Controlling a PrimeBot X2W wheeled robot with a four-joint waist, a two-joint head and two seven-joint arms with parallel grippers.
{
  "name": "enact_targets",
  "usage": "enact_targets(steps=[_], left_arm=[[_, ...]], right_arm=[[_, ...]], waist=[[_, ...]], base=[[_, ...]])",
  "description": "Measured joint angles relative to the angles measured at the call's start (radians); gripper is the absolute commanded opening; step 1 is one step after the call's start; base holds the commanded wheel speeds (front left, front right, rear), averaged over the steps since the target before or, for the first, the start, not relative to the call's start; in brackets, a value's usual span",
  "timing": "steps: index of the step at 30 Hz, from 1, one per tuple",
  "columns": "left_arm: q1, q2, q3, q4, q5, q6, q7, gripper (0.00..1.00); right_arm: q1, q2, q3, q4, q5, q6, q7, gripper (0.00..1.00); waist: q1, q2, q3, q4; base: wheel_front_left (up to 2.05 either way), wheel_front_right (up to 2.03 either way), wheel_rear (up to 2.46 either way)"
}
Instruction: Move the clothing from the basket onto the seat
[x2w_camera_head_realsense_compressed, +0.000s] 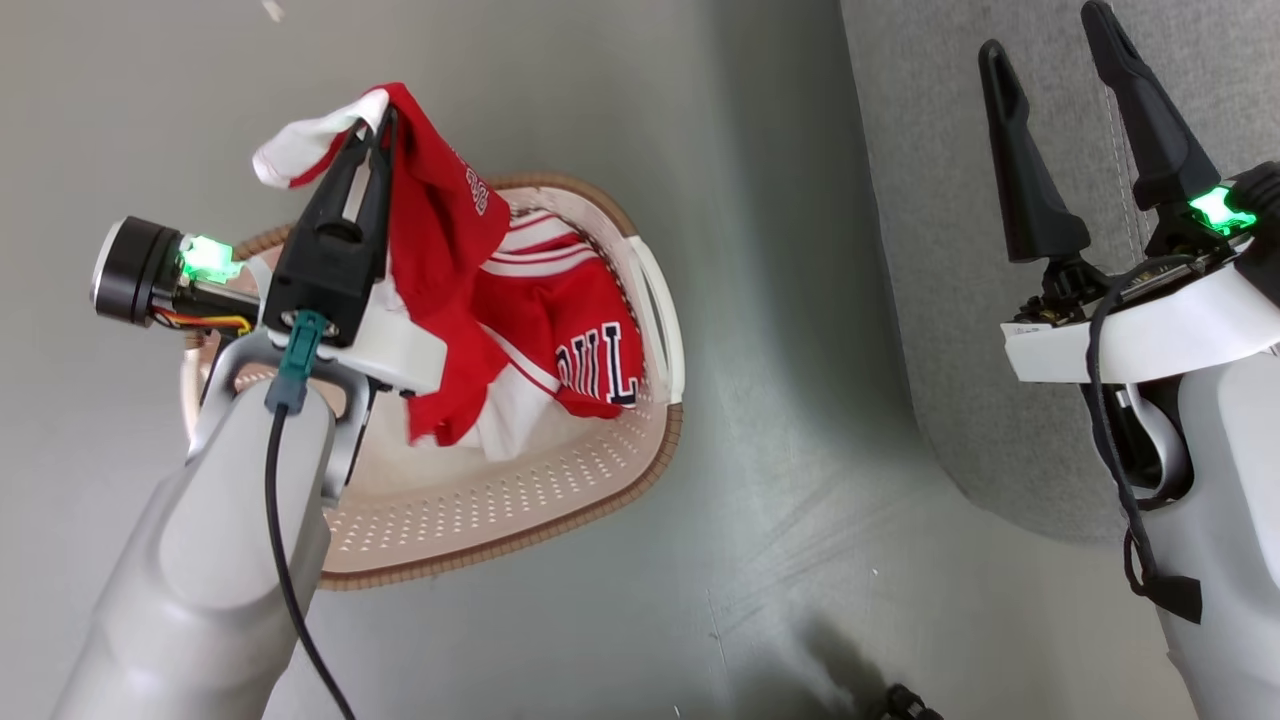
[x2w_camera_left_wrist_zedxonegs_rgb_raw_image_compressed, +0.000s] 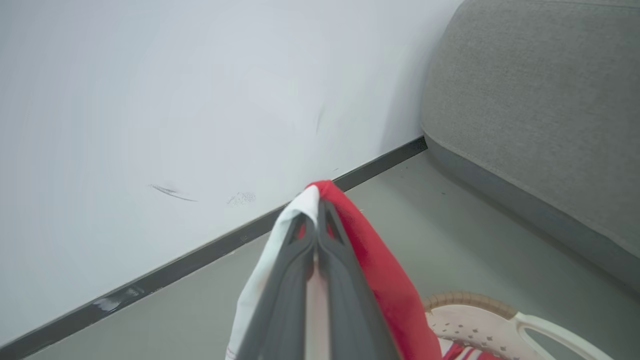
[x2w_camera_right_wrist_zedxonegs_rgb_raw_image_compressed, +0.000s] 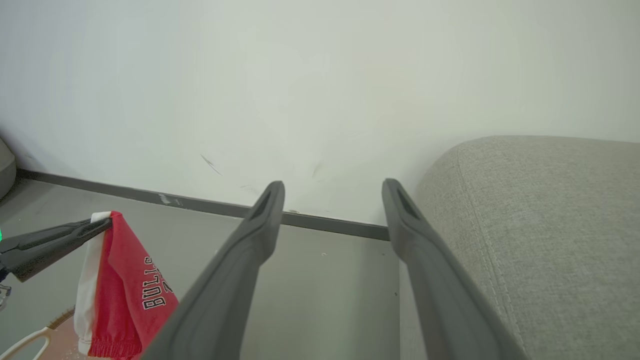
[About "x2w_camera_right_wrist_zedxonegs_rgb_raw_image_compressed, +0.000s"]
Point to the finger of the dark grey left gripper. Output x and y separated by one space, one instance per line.
60 234
30 262

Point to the dark grey baseboard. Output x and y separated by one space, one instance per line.
200 204

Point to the grey rounded furniture piece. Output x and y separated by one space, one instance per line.
5 170

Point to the red Bulls jersey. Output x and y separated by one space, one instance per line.
125 280

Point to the white plastic laundry basket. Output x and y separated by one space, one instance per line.
30 338

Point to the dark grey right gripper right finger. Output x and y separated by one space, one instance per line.
440 290

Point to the grey fabric sofa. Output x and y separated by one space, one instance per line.
550 225

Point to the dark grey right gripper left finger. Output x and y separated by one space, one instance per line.
225 280

